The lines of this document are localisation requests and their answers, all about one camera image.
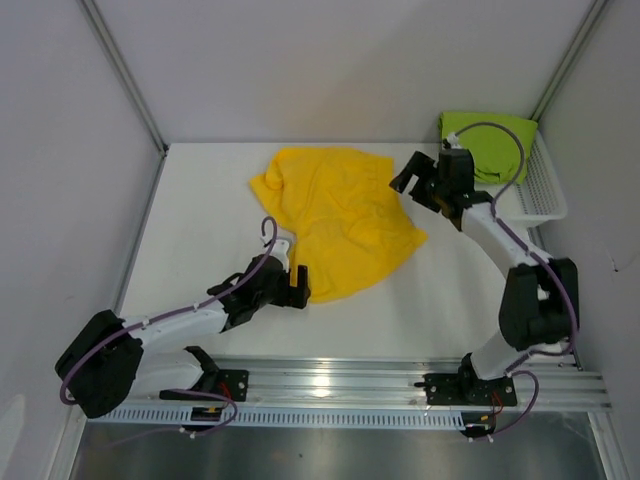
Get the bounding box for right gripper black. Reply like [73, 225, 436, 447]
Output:
[390, 152, 449, 214]

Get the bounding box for yellow shorts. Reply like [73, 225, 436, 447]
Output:
[249, 146, 428, 304]

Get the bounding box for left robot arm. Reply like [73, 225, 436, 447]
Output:
[54, 255, 311, 419]

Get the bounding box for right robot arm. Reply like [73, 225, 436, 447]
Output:
[390, 147, 579, 407]

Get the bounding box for green folded shorts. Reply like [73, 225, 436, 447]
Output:
[439, 111, 538, 185]

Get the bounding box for white perforated plastic basket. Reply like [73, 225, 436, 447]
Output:
[507, 132, 568, 228]

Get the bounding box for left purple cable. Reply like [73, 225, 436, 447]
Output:
[58, 216, 291, 449]

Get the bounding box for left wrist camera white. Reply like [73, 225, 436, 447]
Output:
[264, 237, 292, 270]

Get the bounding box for aluminium mounting rail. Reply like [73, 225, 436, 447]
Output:
[114, 355, 614, 412]

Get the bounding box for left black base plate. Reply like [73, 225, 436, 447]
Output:
[200, 369, 250, 402]

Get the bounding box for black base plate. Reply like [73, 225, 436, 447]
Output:
[200, 369, 250, 402]
[413, 373, 518, 407]

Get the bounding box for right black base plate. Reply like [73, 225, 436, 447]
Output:
[413, 373, 518, 407]

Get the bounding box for white slotted cable duct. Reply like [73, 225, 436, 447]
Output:
[96, 405, 465, 431]

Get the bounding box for left aluminium corner post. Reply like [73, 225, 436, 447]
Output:
[77, 0, 168, 157]

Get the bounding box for aluminium corner post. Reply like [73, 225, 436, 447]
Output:
[77, 0, 168, 157]
[530, 0, 614, 123]

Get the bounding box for right aluminium corner post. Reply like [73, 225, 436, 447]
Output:
[530, 0, 614, 123]

